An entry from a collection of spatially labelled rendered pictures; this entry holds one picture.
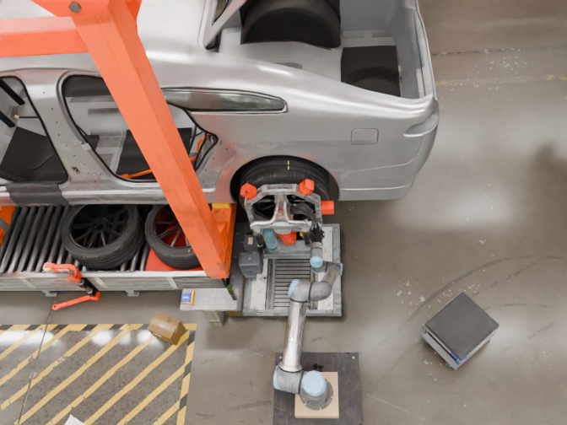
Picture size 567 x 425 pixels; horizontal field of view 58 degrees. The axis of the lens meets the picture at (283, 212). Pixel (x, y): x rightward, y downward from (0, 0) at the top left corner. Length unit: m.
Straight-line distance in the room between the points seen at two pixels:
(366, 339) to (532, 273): 1.47
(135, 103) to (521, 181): 3.66
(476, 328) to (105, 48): 2.99
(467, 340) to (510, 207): 1.50
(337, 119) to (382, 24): 1.89
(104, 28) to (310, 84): 1.37
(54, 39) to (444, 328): 3.01
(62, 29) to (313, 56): 2.68
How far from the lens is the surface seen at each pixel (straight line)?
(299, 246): 4.25
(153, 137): 2.58
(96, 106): 4.71
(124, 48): 2.22
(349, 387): 3.74
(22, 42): 2.42
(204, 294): 3.93
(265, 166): 3.55
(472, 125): 5.43
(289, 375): 3.42
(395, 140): 3.31
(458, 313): 3.95
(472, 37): 6.38
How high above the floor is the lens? 3.94
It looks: 57 degrees down
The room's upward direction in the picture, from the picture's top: 11 degrees counter-clockwise
